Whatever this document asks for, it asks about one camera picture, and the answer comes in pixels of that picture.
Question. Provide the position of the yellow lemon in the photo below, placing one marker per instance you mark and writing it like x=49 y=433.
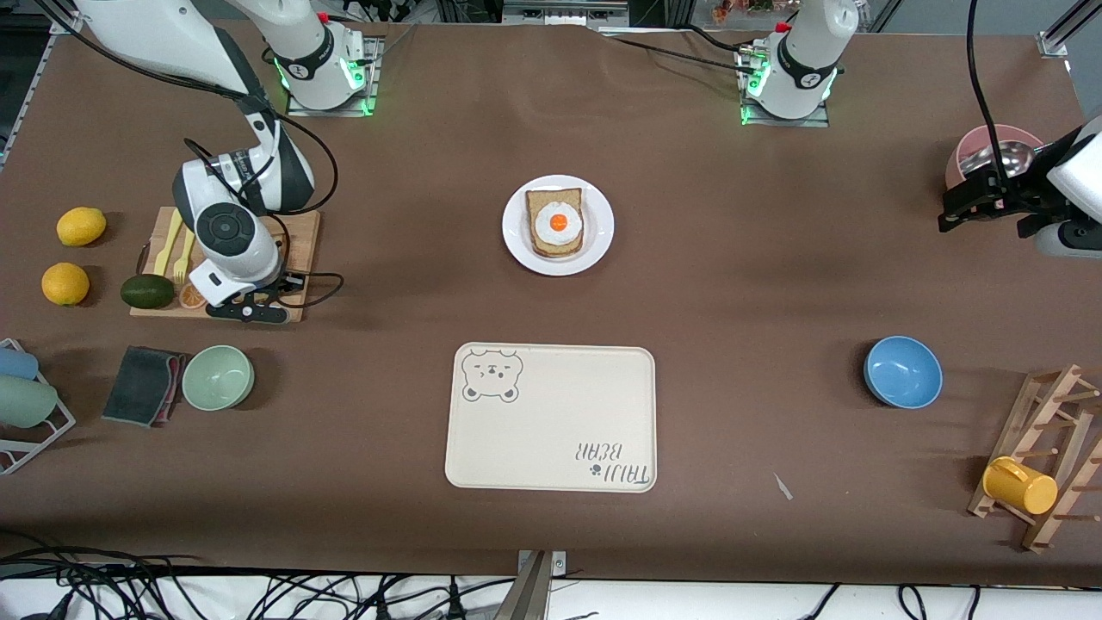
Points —
x=81 y=226
x=65 y=283

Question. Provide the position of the plain bread slice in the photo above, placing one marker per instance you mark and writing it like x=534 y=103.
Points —
x=544 y=198

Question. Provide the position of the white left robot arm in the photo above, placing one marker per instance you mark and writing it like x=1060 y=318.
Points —
x=805 y=60

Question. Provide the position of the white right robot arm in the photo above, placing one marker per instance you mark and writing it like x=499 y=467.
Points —
x=228 y=228

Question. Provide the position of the white round plate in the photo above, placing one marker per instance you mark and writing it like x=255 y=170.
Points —
x=516 y=232

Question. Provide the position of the folded dark grey cloth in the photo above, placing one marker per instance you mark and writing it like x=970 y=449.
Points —
x=138 y=386

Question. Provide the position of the wooden cutting board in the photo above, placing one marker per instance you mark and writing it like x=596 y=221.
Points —
x=301 y=250

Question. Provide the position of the pale green bowl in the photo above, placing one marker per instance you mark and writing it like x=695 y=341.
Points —
x=218 y=377

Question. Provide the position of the pale green cup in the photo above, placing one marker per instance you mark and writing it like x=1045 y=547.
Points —
x=26 y=401

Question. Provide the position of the cream bear print tray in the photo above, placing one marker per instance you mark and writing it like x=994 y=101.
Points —
x=551 y=430

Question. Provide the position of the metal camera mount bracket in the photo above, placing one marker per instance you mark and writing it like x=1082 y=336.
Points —
x=535 y=585

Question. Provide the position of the metal ladle spoon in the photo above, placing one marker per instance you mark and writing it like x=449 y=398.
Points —
x=1012 y=157

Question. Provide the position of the dark green avocado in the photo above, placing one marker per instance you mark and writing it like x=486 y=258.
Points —
x=147 y=291

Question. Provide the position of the wooden mug rack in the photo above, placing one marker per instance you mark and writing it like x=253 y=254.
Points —
x=1046 y=430

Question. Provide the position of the yellow mug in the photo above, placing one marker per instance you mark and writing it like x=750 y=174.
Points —
x=1020 y=486

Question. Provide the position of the aluminium frame profile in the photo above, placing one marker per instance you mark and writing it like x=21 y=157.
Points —
x=1063 y=34

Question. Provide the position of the small white paper scrap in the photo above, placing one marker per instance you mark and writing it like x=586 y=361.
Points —
x=783 y=487

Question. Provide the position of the blue bowl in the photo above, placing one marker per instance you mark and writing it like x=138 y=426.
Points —
x=902 y=372

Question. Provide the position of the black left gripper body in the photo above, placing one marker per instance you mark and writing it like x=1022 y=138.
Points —
x=1022 y=191

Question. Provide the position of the yellow plastic knife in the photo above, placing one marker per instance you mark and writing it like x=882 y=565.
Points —
x=168 y=241

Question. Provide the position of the toy orange slice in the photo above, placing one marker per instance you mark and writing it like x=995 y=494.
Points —
x=189 y=297

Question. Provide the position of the toy fried egg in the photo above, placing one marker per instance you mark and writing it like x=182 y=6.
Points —
x=559 y=224

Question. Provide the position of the light blue cup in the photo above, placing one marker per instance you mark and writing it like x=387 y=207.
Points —
x=15 y=363

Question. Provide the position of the yellow plastic fork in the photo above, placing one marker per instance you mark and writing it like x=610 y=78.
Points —
x=182 y=258

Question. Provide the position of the pink bowl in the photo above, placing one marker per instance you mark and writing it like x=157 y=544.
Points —
x=977 y=142

